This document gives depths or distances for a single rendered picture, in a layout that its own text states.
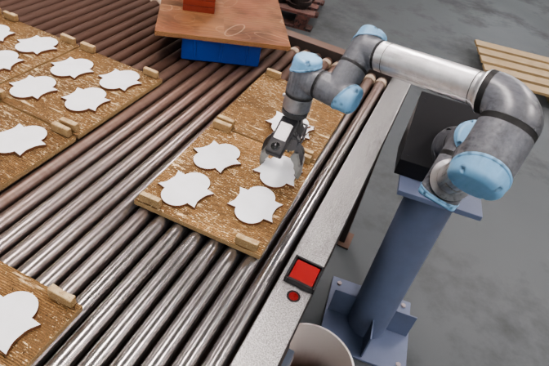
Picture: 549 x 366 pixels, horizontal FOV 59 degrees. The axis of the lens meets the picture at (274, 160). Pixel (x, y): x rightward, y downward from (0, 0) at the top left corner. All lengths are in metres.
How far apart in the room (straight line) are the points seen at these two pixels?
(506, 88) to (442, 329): 1.58
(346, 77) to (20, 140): 0.88
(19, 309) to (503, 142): 0.97
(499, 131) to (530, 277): 2.01
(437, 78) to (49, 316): 0.93
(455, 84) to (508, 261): 1.97
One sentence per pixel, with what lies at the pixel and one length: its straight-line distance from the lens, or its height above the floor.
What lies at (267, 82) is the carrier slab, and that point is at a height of 0.94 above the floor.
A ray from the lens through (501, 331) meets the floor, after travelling 2.61.
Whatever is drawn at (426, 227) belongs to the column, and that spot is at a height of 0.72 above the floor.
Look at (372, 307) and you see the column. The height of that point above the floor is 0.22.
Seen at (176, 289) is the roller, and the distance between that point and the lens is 1.10.
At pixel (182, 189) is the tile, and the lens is 1.28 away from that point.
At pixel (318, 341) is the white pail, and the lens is 1.83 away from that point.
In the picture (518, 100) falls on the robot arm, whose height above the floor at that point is 1.42.
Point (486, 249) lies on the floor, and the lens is 2.95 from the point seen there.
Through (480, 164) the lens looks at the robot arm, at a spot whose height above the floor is 1.32.
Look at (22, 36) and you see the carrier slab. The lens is 2.00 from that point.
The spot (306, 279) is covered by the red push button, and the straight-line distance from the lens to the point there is 1.15.
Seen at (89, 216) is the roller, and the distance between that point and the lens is 1.25.
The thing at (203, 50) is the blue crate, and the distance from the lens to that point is 1.89.
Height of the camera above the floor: 1.81
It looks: 38 degrees down
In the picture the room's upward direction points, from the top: 13 degrees clockwise
